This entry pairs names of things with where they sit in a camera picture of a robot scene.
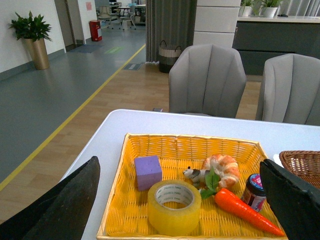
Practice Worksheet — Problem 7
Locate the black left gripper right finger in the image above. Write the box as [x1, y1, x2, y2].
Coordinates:
[259, 159, 320, 240]

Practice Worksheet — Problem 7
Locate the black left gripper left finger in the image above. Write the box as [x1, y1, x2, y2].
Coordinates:
[0, 156, 101, 240]

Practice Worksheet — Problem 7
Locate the clear yellowish tape roll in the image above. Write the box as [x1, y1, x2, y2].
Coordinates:
[147, 180, 202, 237]

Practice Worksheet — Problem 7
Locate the brown wicker basket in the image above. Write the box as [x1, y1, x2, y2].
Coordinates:
[279, 150, 320, 189]

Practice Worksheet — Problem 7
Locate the yellow woven basket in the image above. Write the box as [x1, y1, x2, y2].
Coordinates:
[96, 133, 276, 240]

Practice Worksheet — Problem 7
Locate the striped laundry basket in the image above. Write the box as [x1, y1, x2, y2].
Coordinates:
[158, 40, 182, 73]

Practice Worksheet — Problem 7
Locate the small jam jar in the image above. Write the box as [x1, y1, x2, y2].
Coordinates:
[240, 173, 266, 212]

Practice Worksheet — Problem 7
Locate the orange toy carrot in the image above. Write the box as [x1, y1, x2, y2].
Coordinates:
[200, 170, 285, 237]

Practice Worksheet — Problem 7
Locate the toy croissant bread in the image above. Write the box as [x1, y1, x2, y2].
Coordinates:
[201, 154, 240, 189]

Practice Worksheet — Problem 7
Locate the purple foam cube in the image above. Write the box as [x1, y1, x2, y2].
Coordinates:
[134, 155, 163, 192]

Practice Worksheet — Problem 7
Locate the small panda figurine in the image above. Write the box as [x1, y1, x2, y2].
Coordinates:
[182, 166, 210, 188]

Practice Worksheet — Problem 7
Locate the grey upholstered chair right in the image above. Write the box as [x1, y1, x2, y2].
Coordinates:
[255, 53, 320, 126]

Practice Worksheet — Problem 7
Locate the grey upholstered chair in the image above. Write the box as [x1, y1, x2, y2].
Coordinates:
[168, 44, 247, 118]
[255, 53, 320, 126]

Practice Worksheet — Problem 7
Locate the grey upholstered chair left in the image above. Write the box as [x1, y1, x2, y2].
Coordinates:
[168, 44, 247, 118]

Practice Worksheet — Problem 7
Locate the dark counter cabinet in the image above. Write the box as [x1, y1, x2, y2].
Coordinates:
[232, 17, 320, 75]

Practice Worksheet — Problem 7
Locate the potted plant gold vase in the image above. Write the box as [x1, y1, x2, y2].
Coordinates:
[9, 11, 52, 70]

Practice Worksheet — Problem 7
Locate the red bin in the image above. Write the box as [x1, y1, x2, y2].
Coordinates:
[89, 20, 103, 42]

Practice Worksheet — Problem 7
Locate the white potted plant right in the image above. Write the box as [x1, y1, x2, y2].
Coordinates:
[258, 0, 282, 18]

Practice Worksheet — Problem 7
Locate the white potted plant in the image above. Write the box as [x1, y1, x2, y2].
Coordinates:
[238, 0, 254, 17]
[258, 0, 282, 18]

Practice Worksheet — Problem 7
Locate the white pillar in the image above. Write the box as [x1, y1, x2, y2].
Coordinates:
[193, 0, 241, 48]

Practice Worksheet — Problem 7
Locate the white potted plant left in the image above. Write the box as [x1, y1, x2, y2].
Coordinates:
[238, 0, 254, 17]

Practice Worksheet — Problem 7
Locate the dark grey curtain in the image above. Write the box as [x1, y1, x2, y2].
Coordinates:
[145, 0, 197, 62]

